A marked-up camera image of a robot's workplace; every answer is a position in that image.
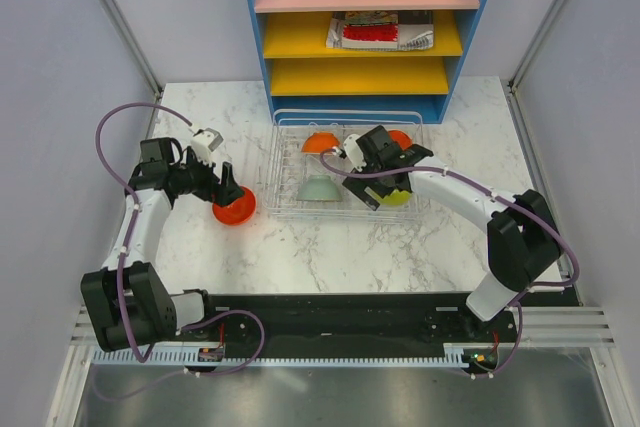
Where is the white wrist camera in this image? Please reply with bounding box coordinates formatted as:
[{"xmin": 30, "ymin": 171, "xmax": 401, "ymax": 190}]
[
  {"xmin": 190, "ymin": 128, "xmax": 224, "ymax": 166},
  {"xmin": 341, "ymin": 134, "xmax": 366, "ymax": 172}
]

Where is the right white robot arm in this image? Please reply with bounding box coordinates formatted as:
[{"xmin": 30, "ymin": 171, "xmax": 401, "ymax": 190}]
[{"xmin": 342, "ymin": 126, "xmax": 562, "ymax": 341}]

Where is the red cover magazine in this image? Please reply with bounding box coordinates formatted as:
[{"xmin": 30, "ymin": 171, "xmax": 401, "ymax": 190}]
[{"xmin": 326, "ymin": 10, "xmax": 398, "ymax": 51}]

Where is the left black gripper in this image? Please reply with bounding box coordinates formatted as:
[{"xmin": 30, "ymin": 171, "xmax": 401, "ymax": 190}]
[{"xmin": 170, "ymin": 147, "xmax": 243, "ymax": 208}]

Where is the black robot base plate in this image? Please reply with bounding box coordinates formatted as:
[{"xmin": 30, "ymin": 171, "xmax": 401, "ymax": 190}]
[{"xmin": 166, "ymin": 293, "xmax": 516, "ymax": 360}]

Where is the clear wire dish rack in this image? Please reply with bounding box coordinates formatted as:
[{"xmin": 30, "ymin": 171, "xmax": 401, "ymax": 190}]
[{"xmin": 264, "ymin": 109, "xmax": 434, "ymax": 221}]

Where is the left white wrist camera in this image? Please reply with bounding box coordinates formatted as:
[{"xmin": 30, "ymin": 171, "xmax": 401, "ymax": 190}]
[{"xmin": 190, "ymin": 128, "xmax": 224, "ymax": 166}]

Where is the lime green bowl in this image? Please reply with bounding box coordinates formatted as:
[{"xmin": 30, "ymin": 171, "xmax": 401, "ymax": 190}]
[{"xmin": 380, "ymin": 189, "xmax": 412, "ymax": 207}]

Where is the spiral notebook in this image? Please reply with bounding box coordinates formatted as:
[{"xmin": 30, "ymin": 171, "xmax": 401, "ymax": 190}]
[{"xmin": 398, "ymin": 10, "xmax": 435, "ymax": 51}]

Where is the aluminium frame rail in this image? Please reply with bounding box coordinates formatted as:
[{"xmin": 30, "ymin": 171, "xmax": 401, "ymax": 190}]
[{"xmin": 72, "ymin": 304, "xmax": 616, "ymax": 348}]

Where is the blue shelf unit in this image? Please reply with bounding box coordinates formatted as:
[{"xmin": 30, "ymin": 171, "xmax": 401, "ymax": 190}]
[{"xmin": 247, "ymin": 0, "xmax": 487, "ymax": 124}]

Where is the orange bowl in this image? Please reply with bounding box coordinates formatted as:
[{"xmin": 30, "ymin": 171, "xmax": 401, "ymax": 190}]
[
  {"xmin": 212, "ymin": 186, "xmax": 257, "ymax": 226},
  {"xmin": 301, "ymin": 132, "xmax": 340, "ymax": 154}
]

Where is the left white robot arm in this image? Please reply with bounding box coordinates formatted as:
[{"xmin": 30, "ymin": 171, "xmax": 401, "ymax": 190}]
[{"xmin": 80, "ymin": 129, "xmax": 247, "ymax": 352}]

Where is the pale green bowl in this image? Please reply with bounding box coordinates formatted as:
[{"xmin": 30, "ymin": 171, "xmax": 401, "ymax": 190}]
[{"xmin": 296, "ymin": 174, "xmax": 342, "ymax": 202}]

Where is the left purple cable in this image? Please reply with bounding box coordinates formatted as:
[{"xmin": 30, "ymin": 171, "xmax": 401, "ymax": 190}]
[{"xmin": 94, "ymin": 102, "xmax": 266, "ymax": 401}]

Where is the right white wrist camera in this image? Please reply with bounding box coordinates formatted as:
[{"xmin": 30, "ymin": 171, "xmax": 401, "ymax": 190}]
[{"xmin": 341, "ymin": 134, "xmax": 366, "ymax": 172}]

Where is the white slotted cable duct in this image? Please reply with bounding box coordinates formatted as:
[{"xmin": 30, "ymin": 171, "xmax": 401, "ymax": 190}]
[{"xmin": 91, "ymin": 344, "xmax": 469, "ymax": 369}]

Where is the red plastic bowl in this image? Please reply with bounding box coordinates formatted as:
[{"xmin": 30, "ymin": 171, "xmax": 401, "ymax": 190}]
[{"xmin": 388, "ymin": 129, "xmax": 413, "ymax": 150}]

